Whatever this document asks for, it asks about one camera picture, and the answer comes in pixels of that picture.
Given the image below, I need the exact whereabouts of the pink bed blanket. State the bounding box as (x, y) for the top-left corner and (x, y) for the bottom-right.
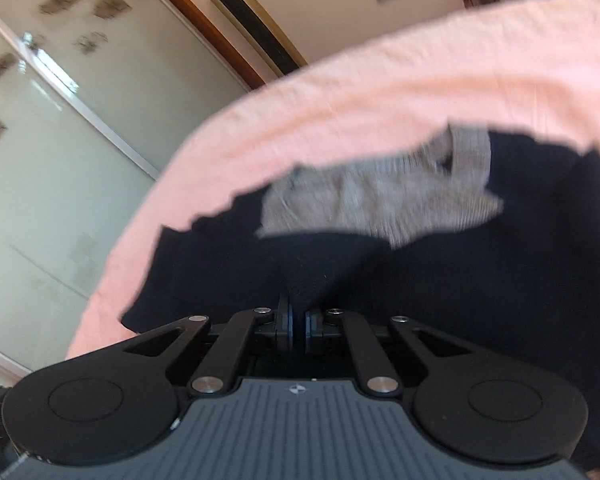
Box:
(65, 0), (600, 471)

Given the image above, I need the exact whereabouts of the frosted glass sliding wardrobe door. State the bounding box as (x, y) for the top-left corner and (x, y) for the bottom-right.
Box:
(0, 0), (251, 376)

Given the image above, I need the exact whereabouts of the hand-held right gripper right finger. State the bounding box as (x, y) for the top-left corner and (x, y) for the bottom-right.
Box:
(304, 305), (474, 396)

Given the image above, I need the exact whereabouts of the grey knitted garment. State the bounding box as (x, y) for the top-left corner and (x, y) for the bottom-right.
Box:
(255, 125), (505, 250)

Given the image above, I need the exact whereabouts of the dark navy garment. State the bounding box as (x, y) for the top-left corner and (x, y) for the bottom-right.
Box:
(120, 130), (600, 476)

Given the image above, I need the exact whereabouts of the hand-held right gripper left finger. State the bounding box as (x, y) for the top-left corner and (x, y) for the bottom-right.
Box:
(122, 294), (297, 395)

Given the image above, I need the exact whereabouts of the wooden door frame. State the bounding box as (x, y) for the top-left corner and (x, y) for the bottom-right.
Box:
(127, 0), (268, 91)

